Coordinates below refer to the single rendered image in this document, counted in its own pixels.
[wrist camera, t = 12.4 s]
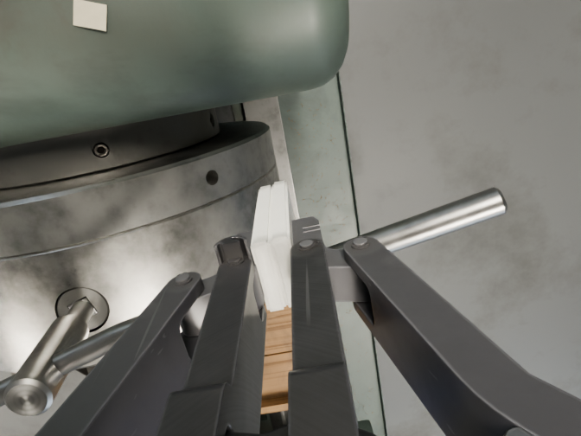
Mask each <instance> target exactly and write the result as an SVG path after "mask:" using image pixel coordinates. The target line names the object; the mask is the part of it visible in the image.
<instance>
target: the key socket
mask: <svg viewBox="0 0 581 436"><path fill-rule="evenodd" d="M84 297H87V298H88V300H89V301H90V302H91V304H92V305H93V306H94V308H95V309H96V310H97V311H98V313H96V314H94V315H92V316H91V318H90V320H89V322H88V324H87V326H88V329H89V330H93V329H96V328H98V327H100V326H101V325H102V324H103V323H104V322H105V321H106V319H107V318H108V316H109V314H110V307H109V304H108V302H107V300H106V299H105V297H104V296H103V295H102V294H101V293H99V292H97V291H95V290H93V289H90V288H86V287H75V288H72V289H69V290H66V291H64V292H63V293H62V294H61V296H60V297H59V299H58V302H57V306H56V309H57V313H58V316H59V317H60V316H64V315H67V313H68V311H69V310H70V309H69V307H68V306H69V305H70V304H72V303H74V302H76V301H78V300H79V299H81V298H84Z"/></svg>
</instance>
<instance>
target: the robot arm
mask: <svg viewBox="0 0 581 436"><path fill-rule="evenodd" d="M214 251H215V253H216V257H217V260H218V262H219V268H218V271H217V273H216V274H215V275H213V276H211V277H209V278H206V279H201V275H200V274H199V273H197V272H183V273H180V274H178V275H177V276H175V277H174V278H173V279H171V280H170V281H169V282H168V283H167V284H166V286H165V287H164V288H163V289H162V290H161V291H160V292H159V293H158V294H157V295H156V296H155V297H154V299H153V300H152V301H151V302H150V303H149V304H148V306H147V307H146V308H145V309H144V310H143V312H142V313H141V314H140V315H139V316H138V317H137V319H136V320H135V321H134V322H133V323H132V324H131V326H130V327H129V328H128V329H127V330H126V331H125V332H124V334H123V335H122V336H121V337H120V338H119V339H118V340H117V342H115V344H113V346H112V347H111V348H110V349H109V350H108V351H107V353H106V354H105V355H104V356H103V357H102V359H101V360H100V361H99V362H98V363H97V364H96V366H95V367H94V368H93V369H92V370H91V371H90V373H89V374H88V375H87V376H86V377H85V378H84V380H83V381H82V382H81V383H80V384H79V386H78V387H77V388H76V389H75V390H74V391H73V392H72V393H71V394H70V395H69V396H68V397H67V399H66V400H65V401H64V402H63V403H62V404H61V406H60V407H59V408H58V409H57V410H56V411H55V413H54V414H53V415H52V416H51V417H50V418H49V420H48V421H47V422H46V423H45V424H44V425H43V427H42V428H41V429H40V430H39V431H38V433H37V434H36V435H35V436H377V435H375V434H373V433H370V432H368V431H366V430H363V429H360V428H359V426H358V421H357V416H356V412H355V407H354V398H353V393H352V388H351V384H350V379H349V374H348V365H347V361H346V357H345V351H344V347H343V342H342V334H341V328H340V324H339V319H338V314H337V309H336V304H335V302H353V305H354V309H355V310H356V312H357V313H358V315H359V316H360V317H361V319H362V321H363V322H364V323H365V325H366V326H367V327H368V329H369V330H370V331H371V332H372V334H373V336H374V337H375V338H376V340H377V341H378V343H379V344H380V346H381V347H382V348H383V350H384V351H385V352H386V353H387V355H388V356H389V358H390V359H391V360H392V362H393V363H394V365H395V366H396V368H397V369H398V370H399V372H400V373H401V374H402V375H403V377H404V378H405V380H406V381H407V383H408V384H409V385H410V387H411V388H412V390H413V391H414V393H415V394H416V395H417V397H418V398H419V399H420V400H421V402H422V403H423V405H424V406H425V408H426V409H427V410H428V412H429V413H430V415H431V416H432V418H433V419H434V420H435V421H436V422H437V424H438V425H439V427H440V428H441V430H442V431H443V432H444V434H445V436H581V399H579V398H578V397H576V396H574V395H572V394H569V393H567V392H565V391H564V390H562V389H560V388H557V387H555V386H553V385H552V384H550V383H548V382H546V381H543V380H541V379H540V378H538V377H536V376H534V375H531V374H529V373H528V372H527V371H526V370H525V369H524V368H522V367H521V366H520V365H519V363H517V362H516V361H515V360H514V359H513V358H512V357H511V356H509V355H508V354H507V353H506V352H505V351H504V350H503V349H501V348H500V347H499V346H498V345H497V344H496V343H494V342H493V341H492V340H491V339H490V338H489V337H487V336H486V335H485V334H484V333H483V332H482V331H481V330H479V329H478V328H477V327H476V326H475V325H474V324H472V323H471V322H470V321H469V320H468V319H467V318H466V317H465V316H464V315H463V314H462V313H461V312H459V311H458V310H457V309H456V308H455V307H454V306H453V305H451V304H450V303H449V302H448V301H447V300H446V299H444V298H443V297H442V296H441V295H440V294H439V293H437V292H436V291H435V290H434V289H433V288H432V287H430V286H429V285H428V284H427V283H426V282H425V281H423V280H422V279H421V278H420V277H419V276H418V275H417V274H416V273H415V272H414V271H413V270H412V269H410V268H409V267H408V266H407V265H406V264H405V263H404V262H402V261H401V260H400V259H399V258H398V257H397V256H395V255H394V254H393V253H392V252H391V251H390V250H388V249H387V248H386V247H385V246H384V245H383V244H381V243H380V242H379V241H378V240H376V239H375V238H373V237H368V236H363V237H362V236H359V237H357V238H353V239H351V240H348V241H347V242H346V243H344V245H343V249H331V248H328V247H326V246H324V243H323V240H322V233H321V229H320V225H319V220H318V219H317V218H315V217H314V216H310V217H305V218H301V219H296V220H295V216H294V212H293V207H292V204H291V197H290V192H289V188H288V184H287V182H285V181H284V180H283V181H279V182H275V183H274V184H273V185H272V187H271V185H267V186H263V187H260V189H259V194H258V200H257V206H256V212H255V218H254V224H253V231H248V232H244V233H239V234H236V235H235V236H230V237H227V238H225V239H223V240H220V241H218V242H217V243H215V245H214ZM264 302H265V304H266V308H267V310H270V312H272V311H280V310H283V309H284V307H285V306H286V305H288V306H289V308H290V307H291V333H292V371H289V373H288V425H285V426H281V427H279V428H277V429H274V430H272V431H270V432H267V433H261V434H259V429H260V415H261V401H262V387H263V373H264V359H265V332H266V318H267V313H266V310H265V304H264ZM180 327H181V328H182V332H181V331H180Z"/></svg>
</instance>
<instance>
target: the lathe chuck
mask: <svg viewBox="0 0 581 436"><path fill-rule="evenodd" d="M279 181H280V180H279V175H278V167H277V162H275V164H274V165H273V167H272V168H271V169H270V170H269V171H268V172H267V173H266V174H265V175H263V176H262V177H260V179H258V180H257V181H255V182H253V183H251V184H249V185H247V186H246V187H244V188H243V189H240V190H238V191H236V192H234V193H232V194H231V195H228V196H225V197H223V198H221V199H219V200H217V201H214V202H211V203H209V204H207V205H204V206H202V207H199V208H196V209H193V210H190V211H188V212H186V213H183V214H180V215H177V216H174V217H171V218H169V219H166V220H163V221H159V222H155V223H152V224H150V225H147V226H144V227H140V228H136V229H132V230H130V231H126V232H123V233H120V234H115V235H111V236H107V237H105V238H101V239H97V240H91V241H88V242H84V243H80V244H76V245H72V246H69V247H61V248H57V249H53V250H48V251H44V252H39V253H31V254H25V255H20V256H15V257H9V258H3V259H0V371H6V372H14V373H17V371H18V370H19V369H20V367H21V366H22V365H23V364H24V362H25V361H26V359H27V358H28V357H29V355H30V353H31V352H32V350H33V349H34V348H35V346H36V345H37V344H38V343H39V341H40V340H41V338H42V337H43V335H44V334H45V332H46V331H47V330H48V328H49V326H50V325H51V324H52V322H53V321H54V320H55V319H56V318H58V317H59V316H58V313H57V309H56V306H57V302H58V299H59V297H60V296H61V294H62V293H63V292H64V291H66V290H69V289H72V288H75V287H86V288H90V289H93V290H95V291H97V292H99V293H101V294H102V295H103V296H104V297H105V299H106V300H107V302H108V304H109V307H110V314H109V316H108V318H107V319H106V321H105V322H104V323H103V324H102V325H101V326H100V327H98V328H96V329H93V330H89V334H88V337H91V336H93V335H95V334H97V333H99V332H101V331H102V330H105V329H107V328H109V327H111V326H113V325H115V324H119V323H121V322H123V321H125V320H128V319H130V318H133V317H136V316H139V315H140V314H141V313H142V312H143V310H144V309H145V308H146V307H147V306H148V304H149V303H150V302H151V301H152V300H153V299H154V297H155V296H156V295H157V294H158V293H159V292H160V291H161V290H162V289H163V288H164V287H165V286H166V284H167V283H168V282H169V281H170V280H171V279H173V278H174V277H175V276H177V275H178V274H180V273H189V272H197V273H199V274H200V275H201V279H206V278H209V277H211V276H213V275H215V274H216V273H217V271H218V268H219V262H218V260H217V257H216V253H215V251H214V245H215V243H217V242H218V241H220V240H223V239H225V238H227V237H230V236H235V235H236V234H239V233H244V232H248V231H253V224H254V218H255V212H256V206H257V200H258V194H259V189H260V187H263V186H267V185H271V187H272V185H273V184H274V183H275V182H279ZM88 337H87V338H88Z"/></svg>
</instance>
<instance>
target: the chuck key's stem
mask: <svg viewBox="0 0 581 436"><path fill-rule="evenodd" d="M68 307H69V309H70V310H69V311H68V313H67V315H64V316H60V317H58V318H56V319H55V320H54V321H53V322H52V324H51V325H50V326H49V328H48V330H47V331H46V332H45V334H44V335H43V337H42V338H41V340H40V341H39V343H38V344H37V345H36V346H35V348H34V349H33V350H32V352H31V353H30V355H29V357H28V358H27V359H26V361H25V362H24V364H23V365H22V366H21V367H20V369H19V370H18V371H17V373H16V375H15V376H14V377H13V379H12V380H11V382H10V383H9V385H8V386H7V388H6V389H5V390H4V393H3V400H4V403H5V405H6V406H7V408H8V409H9V410H10V411H12V412H13V413H15V414H19V415H21V416H36V415H40V414H43V413H45V412H46V411H47V410H48V409H49V408H50V407H51V405H52V403H53V401H54V399H55V397H56V395H57V394H58V392H59V390H60V388H61V386H62V384H63V382H64V381H65V379H66V377H67V374H66V375H63V374H62V373H61V372H60V371H59V370H58V369H57V368H56V367H55V365H54V364H53V361H52V356H53V355H55V354H57V353H59V352H61V351H63V350H64V349H67V348H69V347H71V346H73V345H75V344H76V343H79V342H81V341H83V340H85V339H87V337H88V334H89V329H88V326H87V324H88V322H89V320H90V318H91V316H92V315H94V314H96V313H98V311H97V310H96V309H95V308H94V306H93V305H92V304H91V302H90V301H89V300H88V298H87V297H84V298H81V299H79V300H78V301H76V302H74V303H72V304H70V305H69V306H68Z"/></svg>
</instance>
